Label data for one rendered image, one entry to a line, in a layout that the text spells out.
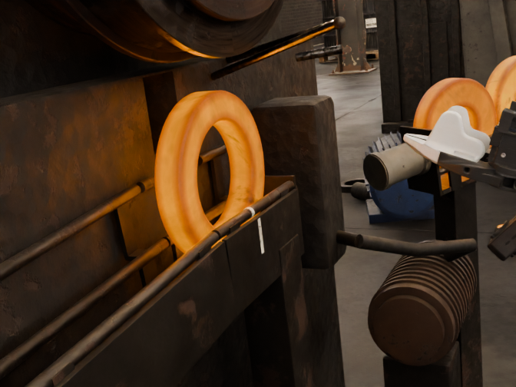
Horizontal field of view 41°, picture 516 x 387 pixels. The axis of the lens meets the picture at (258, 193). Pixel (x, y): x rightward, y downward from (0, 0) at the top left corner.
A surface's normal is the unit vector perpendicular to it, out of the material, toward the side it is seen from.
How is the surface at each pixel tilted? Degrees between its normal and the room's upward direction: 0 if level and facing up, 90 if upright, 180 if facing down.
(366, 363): 0
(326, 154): 90
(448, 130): 88
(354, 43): 90
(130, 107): 90
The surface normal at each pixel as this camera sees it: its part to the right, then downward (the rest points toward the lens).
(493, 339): -0.11, -0.96
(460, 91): 0.49, 0.17
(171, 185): -0.46, 0.11
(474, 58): -0.63, 0.26
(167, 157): -0.45, -0.18
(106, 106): 0.90, 0.01
